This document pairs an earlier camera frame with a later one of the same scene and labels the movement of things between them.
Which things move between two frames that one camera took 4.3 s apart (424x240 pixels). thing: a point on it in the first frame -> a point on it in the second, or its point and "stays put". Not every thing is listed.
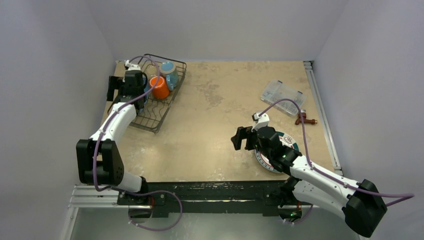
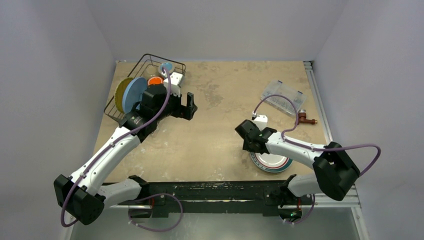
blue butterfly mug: [169, 68] stays put
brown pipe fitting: [305, 120] stays put
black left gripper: [114, 83] -> [184, 111]
